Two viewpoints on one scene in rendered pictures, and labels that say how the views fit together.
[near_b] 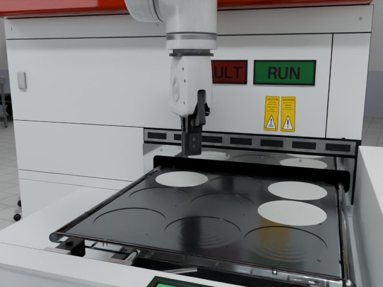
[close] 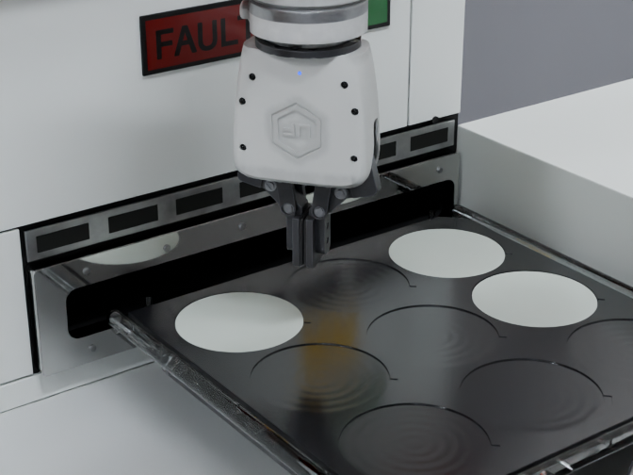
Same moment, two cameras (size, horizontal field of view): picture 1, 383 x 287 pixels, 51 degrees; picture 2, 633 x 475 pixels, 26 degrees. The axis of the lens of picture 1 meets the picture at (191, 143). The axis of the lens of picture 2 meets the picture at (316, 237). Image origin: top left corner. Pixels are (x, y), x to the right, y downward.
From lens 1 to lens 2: 0.82 m
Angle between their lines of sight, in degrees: 53
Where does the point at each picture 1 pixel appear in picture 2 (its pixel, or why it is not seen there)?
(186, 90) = (363, 130)
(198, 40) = (365, 14)
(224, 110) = (220, 122)
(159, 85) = (58, 101)
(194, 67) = (368, 76)
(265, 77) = not seen: hidden behind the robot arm
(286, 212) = (532, 303)
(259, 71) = not seen: hidden behind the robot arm
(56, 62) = not seen: outside the picture
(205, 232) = (536, 393)
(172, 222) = (467, 407)
